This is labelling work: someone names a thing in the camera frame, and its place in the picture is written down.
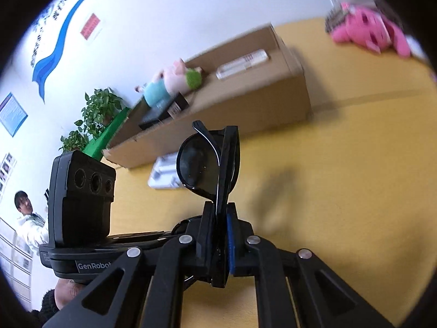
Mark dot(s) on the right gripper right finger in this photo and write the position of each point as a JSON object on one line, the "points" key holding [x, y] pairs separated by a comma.
{"points": [[294, 289]]}

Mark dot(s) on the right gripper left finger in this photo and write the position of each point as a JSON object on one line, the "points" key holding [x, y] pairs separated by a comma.
{"points": [[139, 280]]}

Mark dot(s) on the black sunglasses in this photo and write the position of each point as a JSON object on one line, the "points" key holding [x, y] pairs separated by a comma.
{"points": [[208, 164]]}

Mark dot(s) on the black product box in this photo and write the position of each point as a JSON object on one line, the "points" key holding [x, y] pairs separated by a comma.
{"points": [[165, 109]]}

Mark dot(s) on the pig plush toy teal shirt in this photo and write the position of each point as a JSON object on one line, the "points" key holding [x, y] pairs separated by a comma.
{"points": [[168, 82]]}

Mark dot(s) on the clear white phone case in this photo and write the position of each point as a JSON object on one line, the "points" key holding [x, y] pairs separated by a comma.
{"points": [[242, 64]]}

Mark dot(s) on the left hand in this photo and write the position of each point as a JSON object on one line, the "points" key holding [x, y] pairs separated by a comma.
{"points": [[65, 291]]}

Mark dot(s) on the green planter box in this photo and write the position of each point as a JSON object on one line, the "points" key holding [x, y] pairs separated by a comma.
{"points": [[95, 147]]}

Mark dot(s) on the person in white jacket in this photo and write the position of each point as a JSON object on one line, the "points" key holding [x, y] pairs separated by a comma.
{"points": [[33, 228]]}

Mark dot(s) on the white folding phone stand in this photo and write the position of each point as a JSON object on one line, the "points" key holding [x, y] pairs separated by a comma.
{"points": [[163, 175]]}

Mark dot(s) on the green potted plant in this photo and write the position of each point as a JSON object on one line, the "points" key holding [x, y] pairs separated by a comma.
{"points": [[101, 108]]}

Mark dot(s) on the brown cardboard box tray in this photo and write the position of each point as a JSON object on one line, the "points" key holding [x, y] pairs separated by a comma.
{"points": [[267, 96]]}

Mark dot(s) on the pink plush toy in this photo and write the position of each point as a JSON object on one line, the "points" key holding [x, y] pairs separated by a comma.
{"points": [[373, 31]]}

